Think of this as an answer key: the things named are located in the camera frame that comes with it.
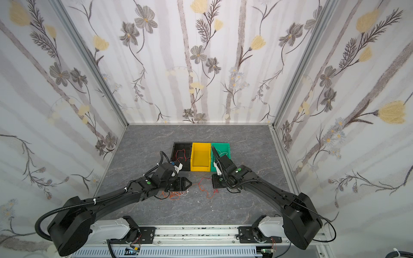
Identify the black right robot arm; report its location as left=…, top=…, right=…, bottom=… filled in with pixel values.
left=211, top=147, right=327, bottom=250

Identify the green storage bin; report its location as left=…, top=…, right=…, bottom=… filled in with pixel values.
left=210, top=143, right=231, bottom=172

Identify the yellow storage bin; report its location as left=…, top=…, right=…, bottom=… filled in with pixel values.
left=190, top=143, right=211, bottom=172

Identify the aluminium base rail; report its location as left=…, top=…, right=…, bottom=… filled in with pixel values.
left=82, top=225, right=329, bottom=258

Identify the black storage bin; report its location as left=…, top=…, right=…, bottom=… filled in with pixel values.
left=170, top=142, right=192, bottom=172

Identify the red cable in black bin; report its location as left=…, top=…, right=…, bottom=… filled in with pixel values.
left=174, top=149, right=189, bottom=166

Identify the red cable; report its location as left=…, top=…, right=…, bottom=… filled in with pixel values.
left=174, top=149, right=189, bottom=166
left=197, top=176, right=220, bottom=200

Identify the white perforated cable duct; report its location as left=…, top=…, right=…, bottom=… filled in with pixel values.
left=71, top=246, right=262, bottom=258

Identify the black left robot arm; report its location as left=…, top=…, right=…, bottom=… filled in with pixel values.
left=34, top=152, right=192, bottom=256

